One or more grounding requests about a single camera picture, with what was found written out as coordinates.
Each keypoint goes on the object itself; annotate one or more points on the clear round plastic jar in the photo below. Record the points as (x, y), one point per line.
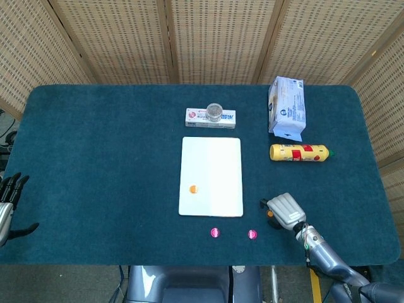
(214, 111)

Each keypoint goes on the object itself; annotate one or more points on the yellow bottle with red label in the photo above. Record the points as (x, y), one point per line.
(284, 153)

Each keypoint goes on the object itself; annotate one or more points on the white rectangular board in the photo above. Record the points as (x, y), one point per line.
(217, 164)

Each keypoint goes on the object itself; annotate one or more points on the teal table mat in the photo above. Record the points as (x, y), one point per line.
(94, 189)

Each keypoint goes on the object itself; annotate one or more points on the white and blue package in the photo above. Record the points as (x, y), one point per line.
(287, 110)

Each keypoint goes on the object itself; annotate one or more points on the plain round red magnet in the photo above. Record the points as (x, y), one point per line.
(252, 234)

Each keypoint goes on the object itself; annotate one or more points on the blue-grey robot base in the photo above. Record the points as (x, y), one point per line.
(189, 284)

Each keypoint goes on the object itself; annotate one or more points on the white toothpaste box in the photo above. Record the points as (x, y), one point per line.
(195, 122)

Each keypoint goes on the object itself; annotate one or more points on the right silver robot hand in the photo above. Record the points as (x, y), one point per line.
(287, 210)

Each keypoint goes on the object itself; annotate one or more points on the woven bamboo screen panel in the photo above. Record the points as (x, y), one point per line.
(217, 38)
(116, 38)
(28, 47)
(388, 104)
(322, 38)

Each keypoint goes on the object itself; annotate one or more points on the red magnet with white mark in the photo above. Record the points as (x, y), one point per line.
(215, 233)

